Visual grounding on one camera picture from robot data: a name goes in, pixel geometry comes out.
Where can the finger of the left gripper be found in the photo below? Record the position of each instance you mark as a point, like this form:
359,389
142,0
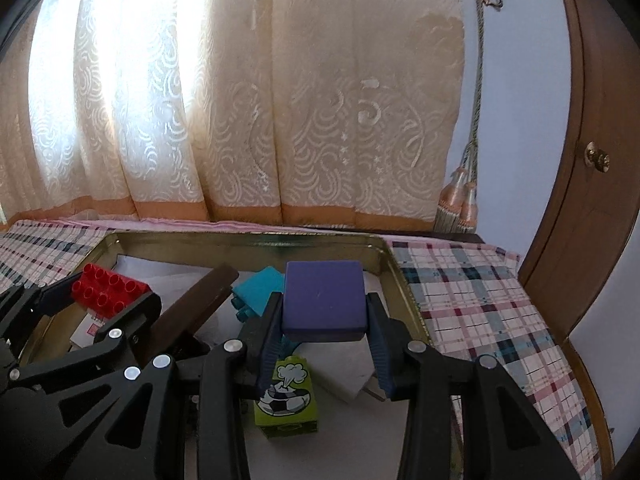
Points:
117,344
23,307

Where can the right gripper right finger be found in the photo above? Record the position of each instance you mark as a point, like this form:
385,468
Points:
503,435

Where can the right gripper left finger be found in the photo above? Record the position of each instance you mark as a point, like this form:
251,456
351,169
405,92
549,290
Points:
234,373

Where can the white box with red seal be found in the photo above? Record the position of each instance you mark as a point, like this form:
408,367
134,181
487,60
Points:
84,333

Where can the red toy brick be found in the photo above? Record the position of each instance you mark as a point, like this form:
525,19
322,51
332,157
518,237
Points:
105,292

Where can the green toy brick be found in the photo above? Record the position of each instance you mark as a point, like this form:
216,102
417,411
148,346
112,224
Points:
288,406

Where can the dark brown wooden stick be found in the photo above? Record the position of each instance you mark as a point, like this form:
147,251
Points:
173,333

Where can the cyan toy brick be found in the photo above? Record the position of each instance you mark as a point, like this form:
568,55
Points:
250,298

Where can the purple cube block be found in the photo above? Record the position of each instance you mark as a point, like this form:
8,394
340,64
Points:
324,301

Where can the plaid tablecloth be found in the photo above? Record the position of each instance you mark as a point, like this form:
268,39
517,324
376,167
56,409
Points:
464,295

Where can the gold metal tin tray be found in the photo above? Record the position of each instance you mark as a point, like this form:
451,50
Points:
114,410

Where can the brown wooden door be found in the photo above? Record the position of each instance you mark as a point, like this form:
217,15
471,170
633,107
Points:
594,202

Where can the cream lace curtain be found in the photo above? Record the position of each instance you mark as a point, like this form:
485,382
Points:
292,112

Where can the brass door knob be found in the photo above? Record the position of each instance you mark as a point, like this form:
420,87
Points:
596,158

